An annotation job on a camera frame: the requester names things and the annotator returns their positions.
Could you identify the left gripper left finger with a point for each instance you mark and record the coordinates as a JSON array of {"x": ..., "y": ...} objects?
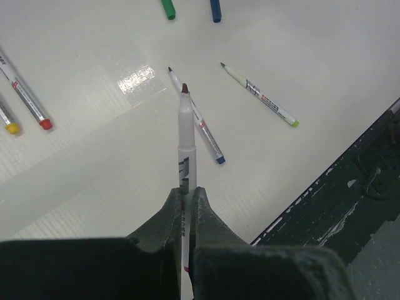
[{"x": 146, "y": 264}]

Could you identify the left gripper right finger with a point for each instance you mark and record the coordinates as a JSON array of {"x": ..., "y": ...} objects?
[{"x": 223, "y": 266}]

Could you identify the pink pen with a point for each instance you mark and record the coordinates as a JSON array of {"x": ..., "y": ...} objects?
[{"x": 187, "y": 167}]

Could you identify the yellow pen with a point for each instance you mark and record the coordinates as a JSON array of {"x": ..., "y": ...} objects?
[{"x": 11, "y": 124}]

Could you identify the red pen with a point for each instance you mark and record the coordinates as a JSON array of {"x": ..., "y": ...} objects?
[{"x": 26, "y": 96}]

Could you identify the blue pen cap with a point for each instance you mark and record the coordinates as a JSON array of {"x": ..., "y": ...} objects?
[{"x": 216, "y": 10}]

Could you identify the blue pen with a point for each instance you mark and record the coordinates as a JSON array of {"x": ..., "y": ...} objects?
[{"x": 202, "y": 127}]

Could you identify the green pen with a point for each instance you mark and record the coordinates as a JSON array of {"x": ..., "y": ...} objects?
[{"x": 253, "y": 89}]

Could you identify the green pen cap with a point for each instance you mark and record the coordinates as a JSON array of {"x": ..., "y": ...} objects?
[{"x": 169, "y": 9}]

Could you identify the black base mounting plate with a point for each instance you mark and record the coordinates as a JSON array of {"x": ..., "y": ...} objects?
[{"x": 350, "y": 200}]

